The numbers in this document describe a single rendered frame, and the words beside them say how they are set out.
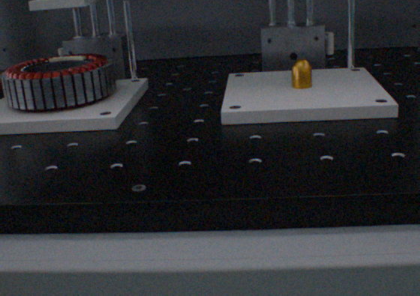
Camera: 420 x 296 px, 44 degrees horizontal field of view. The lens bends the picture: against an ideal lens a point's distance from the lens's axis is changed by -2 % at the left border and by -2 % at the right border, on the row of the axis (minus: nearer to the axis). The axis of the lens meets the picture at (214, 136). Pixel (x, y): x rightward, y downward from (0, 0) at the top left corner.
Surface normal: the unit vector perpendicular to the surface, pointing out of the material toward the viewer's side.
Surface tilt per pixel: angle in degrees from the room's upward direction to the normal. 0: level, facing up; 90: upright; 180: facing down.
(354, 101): 0
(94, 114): 0
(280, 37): 90
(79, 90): 90
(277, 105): 0
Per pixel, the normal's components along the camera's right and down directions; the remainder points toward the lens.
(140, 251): -0.07, -0.94
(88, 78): 0.70, 0.18
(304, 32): -0.07, 0.32
